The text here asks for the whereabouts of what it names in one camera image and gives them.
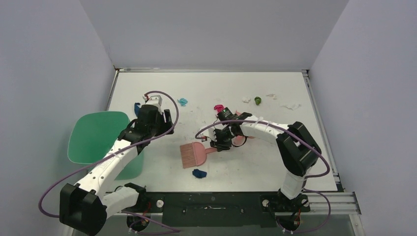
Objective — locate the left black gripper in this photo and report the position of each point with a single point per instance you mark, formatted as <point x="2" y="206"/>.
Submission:
<point x="165" y="125"/>

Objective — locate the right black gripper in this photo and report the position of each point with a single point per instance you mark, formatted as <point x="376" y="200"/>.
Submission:
<point x="222" y="138"/>

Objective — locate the pink dustpan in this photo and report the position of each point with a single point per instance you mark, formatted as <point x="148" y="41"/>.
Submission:
<point x="239" y="140"/>

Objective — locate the pink hand brush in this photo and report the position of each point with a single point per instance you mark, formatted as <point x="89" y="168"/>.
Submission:
<point x="194" y="154"/>

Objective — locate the dark blue paper scrap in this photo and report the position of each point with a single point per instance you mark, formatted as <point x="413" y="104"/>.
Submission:
<point x="199" y="174"/>

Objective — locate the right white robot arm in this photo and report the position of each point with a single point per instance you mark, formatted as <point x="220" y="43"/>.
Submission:
<point x="298" y="149"/>

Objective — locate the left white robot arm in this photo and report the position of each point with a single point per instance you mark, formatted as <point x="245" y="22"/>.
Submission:
<point x="85" y="205"/>

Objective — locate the cyan paper scrap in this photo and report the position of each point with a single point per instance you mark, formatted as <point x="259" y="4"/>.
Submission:
<point x="182" y="101"/>

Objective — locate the magenta paper scrap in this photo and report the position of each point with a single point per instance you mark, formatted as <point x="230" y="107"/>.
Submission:
<point x="218" y="108"/>

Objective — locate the green paper scrap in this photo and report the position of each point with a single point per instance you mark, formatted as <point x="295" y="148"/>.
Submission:
<point x="257" y="100"/>

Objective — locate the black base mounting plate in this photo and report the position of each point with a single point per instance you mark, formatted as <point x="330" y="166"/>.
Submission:
<point x="219" y="209"/>

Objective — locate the small white paper scrap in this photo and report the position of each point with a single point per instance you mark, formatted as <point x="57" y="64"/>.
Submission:
<point x="272" y="96"/>

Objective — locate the green trash bin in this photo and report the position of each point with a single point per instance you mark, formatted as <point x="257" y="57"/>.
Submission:
<point x="95" y="136"/>

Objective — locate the flat white paper scrap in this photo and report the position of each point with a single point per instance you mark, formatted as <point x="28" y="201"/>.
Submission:
<point x="292" y="107"/>

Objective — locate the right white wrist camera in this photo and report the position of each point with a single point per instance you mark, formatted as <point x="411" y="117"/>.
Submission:
<point x="208" y="133"/>

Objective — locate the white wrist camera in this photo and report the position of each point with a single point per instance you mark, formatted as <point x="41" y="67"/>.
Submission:
<point x="208" y="133"/>
<point x="155" y="100"/>

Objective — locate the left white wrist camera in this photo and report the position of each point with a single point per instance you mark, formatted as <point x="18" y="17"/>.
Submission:
<point x="155" y="100"/>

